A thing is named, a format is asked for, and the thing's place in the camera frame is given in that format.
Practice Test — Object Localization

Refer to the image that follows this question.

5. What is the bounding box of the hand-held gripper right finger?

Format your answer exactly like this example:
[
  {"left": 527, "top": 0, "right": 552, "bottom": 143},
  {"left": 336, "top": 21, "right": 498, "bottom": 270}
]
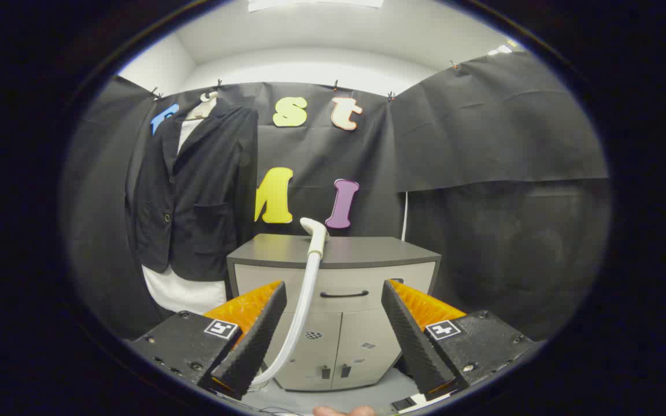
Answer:
[{"left": 381, "top": 279, "right": 535, "bottom": 395}]

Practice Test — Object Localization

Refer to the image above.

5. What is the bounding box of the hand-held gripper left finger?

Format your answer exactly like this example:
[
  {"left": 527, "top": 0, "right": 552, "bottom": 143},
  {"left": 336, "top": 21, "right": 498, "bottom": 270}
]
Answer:
[{"left": 128, "top": 280, "right": 287, "bottom": 400}]

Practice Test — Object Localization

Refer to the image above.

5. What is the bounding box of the white garment steamer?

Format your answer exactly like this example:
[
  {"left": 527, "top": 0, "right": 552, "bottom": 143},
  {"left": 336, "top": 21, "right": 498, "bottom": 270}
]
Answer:
[{"left": 251, "top": 217, "right": 330, "bottom": 388}]

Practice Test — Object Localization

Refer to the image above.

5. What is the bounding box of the white shirt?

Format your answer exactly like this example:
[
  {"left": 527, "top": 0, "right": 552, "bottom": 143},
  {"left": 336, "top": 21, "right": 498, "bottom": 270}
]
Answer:
[{"left": 142, "top": 95, "right": 228, "bottom": 315}]

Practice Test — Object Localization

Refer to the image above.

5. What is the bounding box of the black suit jacket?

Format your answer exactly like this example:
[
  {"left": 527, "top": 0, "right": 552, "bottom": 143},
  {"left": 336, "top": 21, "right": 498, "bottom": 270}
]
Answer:
[{"left": 125, "top": 98, "right": 260, "bottom": 283}]

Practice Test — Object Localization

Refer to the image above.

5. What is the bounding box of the grey cabinet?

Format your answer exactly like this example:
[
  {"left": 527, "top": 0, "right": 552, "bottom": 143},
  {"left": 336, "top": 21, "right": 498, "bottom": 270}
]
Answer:
[{"left": 227, "top": 233, "right": 442, "bottom": 392}]

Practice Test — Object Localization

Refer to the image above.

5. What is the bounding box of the black backdrop cloth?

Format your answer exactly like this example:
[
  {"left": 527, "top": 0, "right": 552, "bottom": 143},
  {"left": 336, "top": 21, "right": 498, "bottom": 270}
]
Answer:
[{"left": 61, "top": 52, "right": 611, "bottom": 341}]

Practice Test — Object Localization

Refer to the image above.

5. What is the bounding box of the ceiling light panel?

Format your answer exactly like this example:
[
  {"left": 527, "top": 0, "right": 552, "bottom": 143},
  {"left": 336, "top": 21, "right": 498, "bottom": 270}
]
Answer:
[{"left": 248, "top": 0, "right": 384, "bottom": 12}]

